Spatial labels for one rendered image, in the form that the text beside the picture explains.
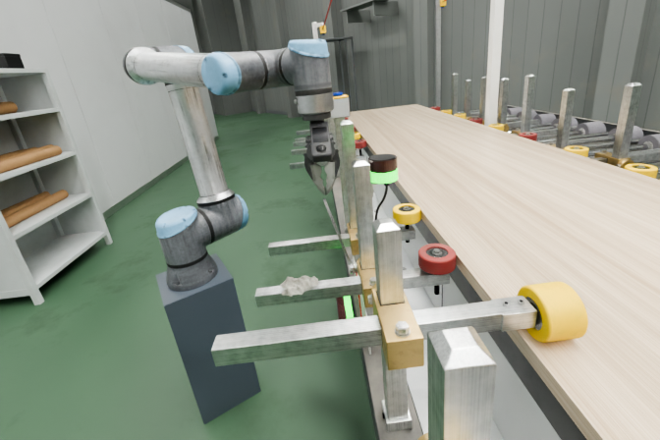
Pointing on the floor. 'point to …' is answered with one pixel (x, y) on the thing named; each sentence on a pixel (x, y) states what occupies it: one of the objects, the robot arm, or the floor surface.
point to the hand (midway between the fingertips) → (325, 191)
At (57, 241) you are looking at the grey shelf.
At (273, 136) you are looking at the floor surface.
